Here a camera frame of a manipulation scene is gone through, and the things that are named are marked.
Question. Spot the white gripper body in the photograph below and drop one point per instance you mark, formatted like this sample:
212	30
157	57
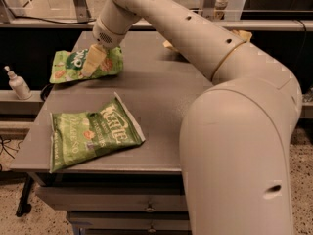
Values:
106	38

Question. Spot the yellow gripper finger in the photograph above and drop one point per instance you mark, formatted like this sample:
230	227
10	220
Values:
94	57

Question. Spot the green rice chip bag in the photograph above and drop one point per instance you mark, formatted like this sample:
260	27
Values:
67	66

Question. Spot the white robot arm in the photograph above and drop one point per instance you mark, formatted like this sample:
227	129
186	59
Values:
235	138

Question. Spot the green Kettle chip bag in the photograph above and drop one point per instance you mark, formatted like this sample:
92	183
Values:
81	137

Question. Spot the brown Sensible chip bag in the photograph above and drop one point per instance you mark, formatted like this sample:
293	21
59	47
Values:
244	35

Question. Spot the white pump bottle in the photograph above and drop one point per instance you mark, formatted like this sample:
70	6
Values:
18	84

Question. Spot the top drawer round knob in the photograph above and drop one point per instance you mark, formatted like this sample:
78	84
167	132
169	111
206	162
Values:
150	208

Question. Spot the drawer round knob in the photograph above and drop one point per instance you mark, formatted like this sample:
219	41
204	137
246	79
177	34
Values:
150	208
151	230

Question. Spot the metal frame post left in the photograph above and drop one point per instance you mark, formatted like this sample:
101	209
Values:
82	12

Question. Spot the metal frame post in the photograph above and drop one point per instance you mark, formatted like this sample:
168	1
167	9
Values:
82	12
207	8

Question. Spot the metal frame post right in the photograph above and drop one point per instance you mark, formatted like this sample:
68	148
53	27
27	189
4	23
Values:
207	8

